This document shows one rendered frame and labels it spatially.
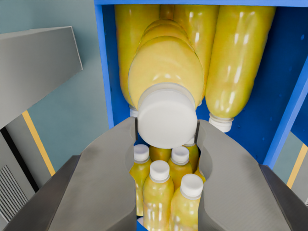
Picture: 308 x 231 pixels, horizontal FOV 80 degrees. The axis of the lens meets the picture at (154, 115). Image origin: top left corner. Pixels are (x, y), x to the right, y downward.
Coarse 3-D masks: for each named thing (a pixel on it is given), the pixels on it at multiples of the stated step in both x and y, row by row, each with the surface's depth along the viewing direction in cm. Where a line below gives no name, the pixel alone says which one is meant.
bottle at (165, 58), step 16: (144, 32) 24; (160, 32) 18; (176, 32) 19; (144, 48) 16; (160, 48) 14; (176, 48) 14; (192, 48) 18; (144, 64) 14; (160, 64) 13; (176, 64) 13; (192, 64) 14; (128, 80) 16; (144, 80) 13; (160, 80) 13; (176, 80) 13; (192, 80) 13; (144, 96) 13; (192, 96) 13
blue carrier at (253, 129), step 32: (96, 0) 19; (128, 0) 15; (160, 0) 14; (192, 0) 13; (224, 0) 13; (256, 0) 12; (288, 0) 13; (288, 32) 28; (288, 64) 28; (256, 96) 35; (288, 96) 27; (256, 128) 36; (288, 128) 21; (256, 160) 35
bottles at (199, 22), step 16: (128, 16) 26; (144, 16) 26; (160, 16) 30; (176, 16) 27; (192, 16) 25; (208, 16) 25; (128, 32) 27; (192, 32) 26; (208, 32) 26; (128, 48) 28; (208, 48) 28; (128, 64) 29; (208, 64) 29; (128, 96) 32; (192, 144) 46; (144, 160) 41; (176, 160) 40; (192, 160) 47; (144, 176) 41; (176, 176) 41
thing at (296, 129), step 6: (306, 96) 61; (306, 102) 60; (300, 108) 62; (306, 108) 59; (300, 114) 61; (306, 114) 59; (300, 120) 61; (306, 120) 59; (294, 126) 65; (300, 126) 62; (306, 126) 59; (294, 132) 68; (300, 132) 63; (306, 132) 59; (300, 138) 65; (306, 138) 60; (306, 144) 63
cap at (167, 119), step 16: (160, 96) 11; (176, 96) 11; (144, 112) 11; (160, 112) 11; (176, 112) 11; (192, 112) 11; (144, 128) 12; (160, 128) 12; (176, 128) 12; (192, 128) 12; (160, 144) 12; (176, 144) 12
